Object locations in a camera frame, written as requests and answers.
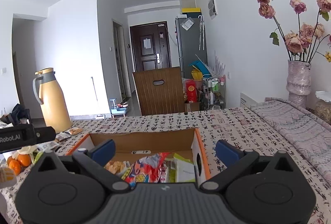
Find green snack packet far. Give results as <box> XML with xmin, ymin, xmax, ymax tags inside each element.
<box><xmin>32</xmin><ymin>151</ymin><xmax>44</xmax><ymax>164</ymax></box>

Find wall electrical panel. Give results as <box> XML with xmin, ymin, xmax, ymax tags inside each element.
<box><xmin>207</xmin><ymin>0</ymin><xmax>218</xmax><ymax>19</ymax></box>

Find red colourful snack bag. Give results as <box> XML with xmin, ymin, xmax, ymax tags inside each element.
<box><xmin>121</xmin><ymin>152</ymin><xmax>170</xmax><ymax>187</ymax></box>

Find orange fruit left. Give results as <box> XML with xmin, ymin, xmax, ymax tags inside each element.
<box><xmin>7</xmin><ymin>156</ymin><xmax>15</xmax><ymax>167</ymax></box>

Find grey refrigerator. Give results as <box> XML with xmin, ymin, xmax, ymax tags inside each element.
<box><xmin>174</xmin><ymin>17</ymin><xmax>207</xmax><ymax>78</ymax></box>

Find cracker packet by thermos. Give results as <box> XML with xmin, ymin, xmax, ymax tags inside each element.
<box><xmin>64</xmin><ymin>127</ymin><xmax>83</xmax><ymax>135</ymax></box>

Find orange fruit front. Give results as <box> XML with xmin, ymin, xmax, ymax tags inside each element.
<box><xmin>8</xmin><ymin>160</ymin><xmax>21</xmax><ymax>176</ymax></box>

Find calligraphy print tablecloth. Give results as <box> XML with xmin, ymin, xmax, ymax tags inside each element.
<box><xmin>0</xmin><ymin>106</ymin><xmax>331</xmax><ymax>224</ymax></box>

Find glass jar with lid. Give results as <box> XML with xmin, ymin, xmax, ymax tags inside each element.
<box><xmin>315</xmin><ymin>91</ymin><xmax>331</xmax><ymax>124</ymax></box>

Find dried pink roses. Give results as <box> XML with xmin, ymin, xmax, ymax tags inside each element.
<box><xmin>253</xmin><ymin>0</ymin><xmax>331</xmax><ymax>63</ymax></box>

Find pink patterned folded cloth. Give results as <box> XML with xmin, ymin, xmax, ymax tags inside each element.
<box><xmin>250</xmin><ymin>97</ymin><xmax>330</xmax><ymax>183</ymax></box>

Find dark brown entrance door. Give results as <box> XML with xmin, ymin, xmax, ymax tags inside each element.
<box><xmin>130</xmin><ymin>21</ymin><xmax>171</xmax><ymax>72</ymax></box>

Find yellow box on fridge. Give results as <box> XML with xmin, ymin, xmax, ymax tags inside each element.
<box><xmin>181</xmin><ymin>8</ymin><xmax>201</xmax><ymax>13</ymax></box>

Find orange fruit right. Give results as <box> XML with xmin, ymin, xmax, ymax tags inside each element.
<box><xmin>17</xmin><ymin>154</ymin><xmax>31</xmax><ymax>167</ymax></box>

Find green white snack packet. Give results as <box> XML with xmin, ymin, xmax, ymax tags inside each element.
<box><xmin>169</xmin><ymin>153</ymin><xmax>195</xmax><ymax>183</ymax></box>

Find white grey packet far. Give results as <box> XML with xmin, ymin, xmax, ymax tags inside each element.
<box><xmin>36</xmin><ymin>141</ymin><xmax>59</xmax><ymax>152</ymax></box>

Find wire storage rack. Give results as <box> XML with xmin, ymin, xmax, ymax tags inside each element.
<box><xmin>200</xmin><ymin>75</ymin><xmax>226</xmax><ymax>110</ymax></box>

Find yellow thermos jug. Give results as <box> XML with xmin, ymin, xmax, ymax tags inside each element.
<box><xmin>32</xmin><ymin>68</ymin><xmax>72</xmax><ymax>134</ymax></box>

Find red cardboard snack box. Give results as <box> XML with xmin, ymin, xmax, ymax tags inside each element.
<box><xmin>66</xmin><ymin>128</ymin><xmax>211</xmax><ymax>185</ymax></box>

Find orange fruit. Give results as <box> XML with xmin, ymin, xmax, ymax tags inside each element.
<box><xmin>7</xmin><ymin>156</ymin><xmax>15</xmax><ymax>167</ymax></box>
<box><xmin>8</xmin><ymin>160</ymin><xmax>21</xmax><ymax>176</ymax></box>
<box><xmin>17</xmin><ymin>154</ymin><xmax>31</xmax><ymax>167</ymax></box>

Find pink textured vase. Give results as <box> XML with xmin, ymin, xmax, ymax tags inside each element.
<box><xmin>286</xmin><ymin>60</ymin><xmax>311</xmax><ymax>109</ymax></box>

